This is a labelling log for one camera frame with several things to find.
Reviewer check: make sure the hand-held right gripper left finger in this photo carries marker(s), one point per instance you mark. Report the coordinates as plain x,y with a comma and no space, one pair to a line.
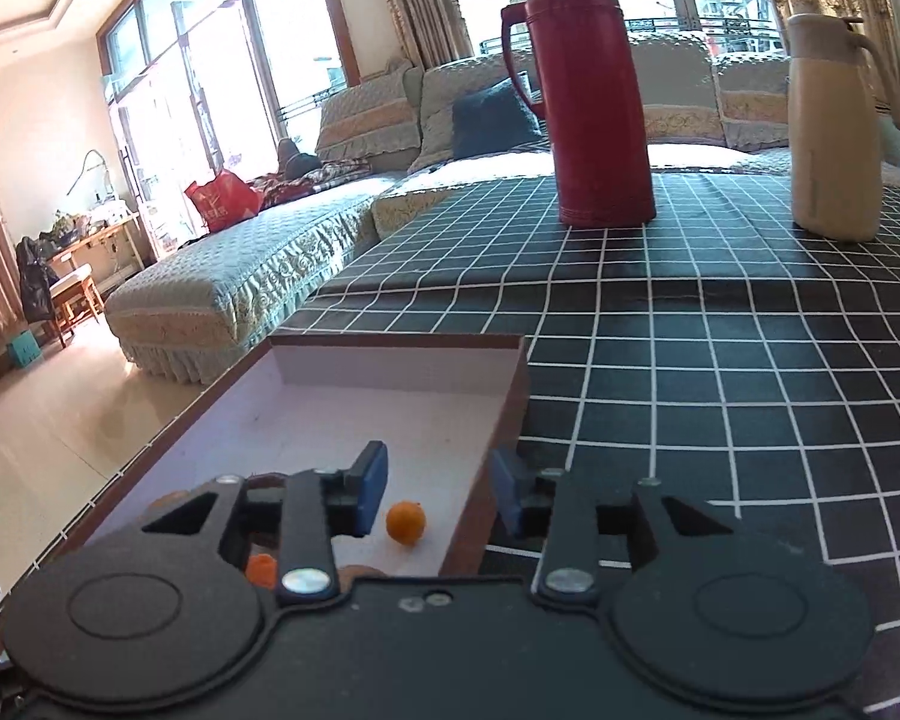
371,487

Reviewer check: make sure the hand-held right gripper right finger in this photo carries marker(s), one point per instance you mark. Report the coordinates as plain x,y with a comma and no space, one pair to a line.
506,495

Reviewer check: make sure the small orange kumquat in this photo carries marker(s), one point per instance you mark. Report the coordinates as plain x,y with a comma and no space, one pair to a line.
406,523

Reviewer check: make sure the brown cardboard box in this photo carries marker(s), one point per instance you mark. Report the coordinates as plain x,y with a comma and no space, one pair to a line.
420,420

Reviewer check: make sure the brown kiwi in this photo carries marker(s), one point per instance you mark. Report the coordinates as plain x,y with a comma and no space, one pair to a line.
364,572

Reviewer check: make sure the orange carrot piece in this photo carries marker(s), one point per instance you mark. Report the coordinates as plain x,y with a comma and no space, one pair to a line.
261,571

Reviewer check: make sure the black checked tablecloth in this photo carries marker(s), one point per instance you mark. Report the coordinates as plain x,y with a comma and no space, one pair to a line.
720,390

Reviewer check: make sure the sofa with quilted covers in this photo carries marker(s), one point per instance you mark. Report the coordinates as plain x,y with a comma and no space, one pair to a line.
232,292

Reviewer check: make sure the teal box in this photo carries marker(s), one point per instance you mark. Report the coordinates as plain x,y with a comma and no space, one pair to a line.
24,349

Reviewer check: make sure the wooden stool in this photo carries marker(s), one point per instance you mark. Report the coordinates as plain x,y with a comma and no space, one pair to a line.
75,292

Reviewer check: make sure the black bag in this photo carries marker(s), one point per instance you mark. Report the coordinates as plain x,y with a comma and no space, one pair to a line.
34,277

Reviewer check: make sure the pile of clothes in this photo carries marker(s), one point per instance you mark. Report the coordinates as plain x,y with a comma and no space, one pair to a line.
307,172

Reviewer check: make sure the red plastic bag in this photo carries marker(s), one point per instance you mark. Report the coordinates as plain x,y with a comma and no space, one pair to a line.
221,202

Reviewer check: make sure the wooden side desk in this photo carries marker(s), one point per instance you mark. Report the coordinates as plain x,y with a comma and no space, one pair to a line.
105,240

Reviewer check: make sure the dark blue cushion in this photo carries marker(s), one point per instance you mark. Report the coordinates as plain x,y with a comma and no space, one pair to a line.
495,120

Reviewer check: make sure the red thermos flask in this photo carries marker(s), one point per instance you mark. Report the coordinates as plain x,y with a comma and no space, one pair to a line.
600,90

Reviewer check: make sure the desk lamp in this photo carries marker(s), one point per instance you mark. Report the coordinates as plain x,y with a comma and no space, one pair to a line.
90,165

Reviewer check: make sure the cream thermos jug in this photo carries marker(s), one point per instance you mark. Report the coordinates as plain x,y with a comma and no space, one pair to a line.
832,142

